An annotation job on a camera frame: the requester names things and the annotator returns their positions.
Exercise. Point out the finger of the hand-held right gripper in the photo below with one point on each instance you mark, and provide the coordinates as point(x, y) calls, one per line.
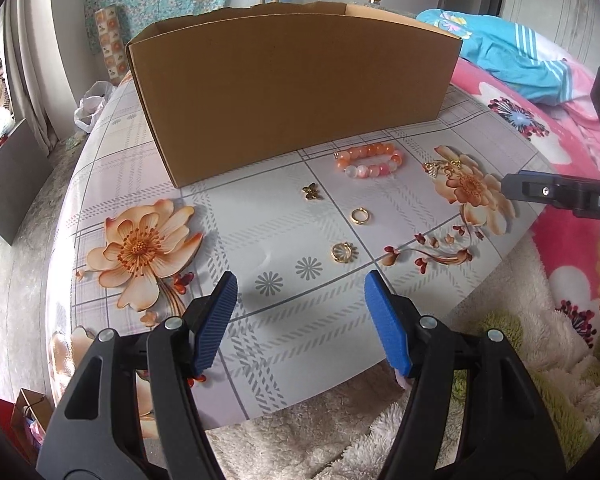
point(540, 191)

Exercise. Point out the blue striped garment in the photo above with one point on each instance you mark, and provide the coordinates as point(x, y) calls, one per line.
point(505, 55)

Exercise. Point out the brown cardboard box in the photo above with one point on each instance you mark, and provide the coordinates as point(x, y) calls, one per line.
point(280, 100)

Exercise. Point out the orange patterned roll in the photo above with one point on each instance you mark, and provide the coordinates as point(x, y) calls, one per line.
point(111, 45)

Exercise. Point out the grey curtain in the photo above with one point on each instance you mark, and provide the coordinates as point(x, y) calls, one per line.
point(45, 60)

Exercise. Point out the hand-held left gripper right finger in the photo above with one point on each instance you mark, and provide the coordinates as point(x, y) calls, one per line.
point(387, 325)

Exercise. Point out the white plastic bag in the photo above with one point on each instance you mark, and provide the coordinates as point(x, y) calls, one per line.
point(92, 107)

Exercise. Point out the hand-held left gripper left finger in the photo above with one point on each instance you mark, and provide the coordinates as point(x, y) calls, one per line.
point(215, 325)

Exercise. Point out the white fleece cloth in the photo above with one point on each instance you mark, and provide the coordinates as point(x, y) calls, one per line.
point(330, 435)

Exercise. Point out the floral table cover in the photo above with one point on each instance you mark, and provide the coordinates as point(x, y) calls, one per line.
point(280, 240)

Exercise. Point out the gold hoop earring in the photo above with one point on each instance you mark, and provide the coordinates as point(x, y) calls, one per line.
point(352, 216)
point(336, 255)

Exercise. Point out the pink floral blanket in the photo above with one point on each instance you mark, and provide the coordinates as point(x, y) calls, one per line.
point(555, 240)

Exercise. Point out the brown paper bag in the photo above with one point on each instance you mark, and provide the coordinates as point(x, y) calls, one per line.
point(32, 415)

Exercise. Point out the dark cabinet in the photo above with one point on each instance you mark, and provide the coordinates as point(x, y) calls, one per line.
point(15, 180)

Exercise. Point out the gold butterfly charm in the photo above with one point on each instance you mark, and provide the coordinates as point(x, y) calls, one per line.
point(311, 192)

